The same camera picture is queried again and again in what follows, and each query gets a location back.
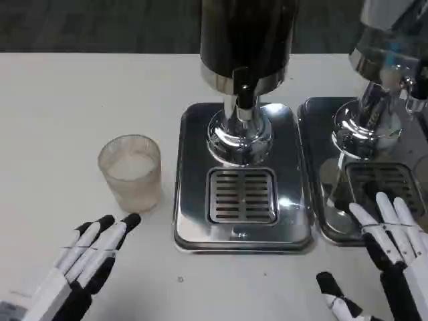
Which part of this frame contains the clear ribbed glass cup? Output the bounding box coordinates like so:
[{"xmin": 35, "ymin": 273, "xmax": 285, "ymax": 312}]
[{"xmin": 98, "ymin": 134, "xmax": 162, "ymax": 213}]

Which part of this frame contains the black dispenser tap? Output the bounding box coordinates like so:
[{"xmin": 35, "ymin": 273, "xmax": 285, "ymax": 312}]
[{"xmin": 233, "ymin": 66, "xmax": 260, "ymax": 111}]

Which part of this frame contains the chrome dispenser tap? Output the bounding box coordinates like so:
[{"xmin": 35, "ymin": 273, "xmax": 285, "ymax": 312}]
[{"xmin": 403, "ymin": 76, "xmax": 428, "ymax": 114}]

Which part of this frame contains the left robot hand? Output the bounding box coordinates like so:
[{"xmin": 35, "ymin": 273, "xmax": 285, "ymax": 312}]
[{"xmin": 0, "ymin": 213, "xmax": 142, "ymax": 321}]

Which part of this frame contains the steel drip tray base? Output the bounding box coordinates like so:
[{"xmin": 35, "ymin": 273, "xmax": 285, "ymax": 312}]
[
  {"xmin": 297, "ymin": 96, "xmax": 428, "ymax": 247},
  {"xmin": 173, "ymin": 102, "xmax": 315, "ymax": 255}
]

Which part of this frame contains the steel slotted drip grid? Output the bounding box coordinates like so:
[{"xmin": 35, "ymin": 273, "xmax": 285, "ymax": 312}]
[
  {"xmin": 346, "ymin": 163, "xmax": 427, "ymax": 218},
  {"xmin": 207, "ymin": 167, "xmax": 278, "ymax": 225}
]

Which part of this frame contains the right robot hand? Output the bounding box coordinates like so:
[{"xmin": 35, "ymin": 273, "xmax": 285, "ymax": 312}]
[{"xmin": 316, "ymin": 192, "xmax": 428, "ymax": 321}]

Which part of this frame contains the clear tank drink dispenser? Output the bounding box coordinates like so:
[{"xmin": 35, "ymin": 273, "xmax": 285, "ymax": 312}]
[{"xmin": 330, "ymin": 0, "xmax": 428, "ymax": 160}]

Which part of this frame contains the dark tank drink dispenser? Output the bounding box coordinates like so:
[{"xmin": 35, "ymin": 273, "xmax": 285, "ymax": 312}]
[{"xmin": 199, "ymin": 0, "xmax": 300, "ymax": 167}]

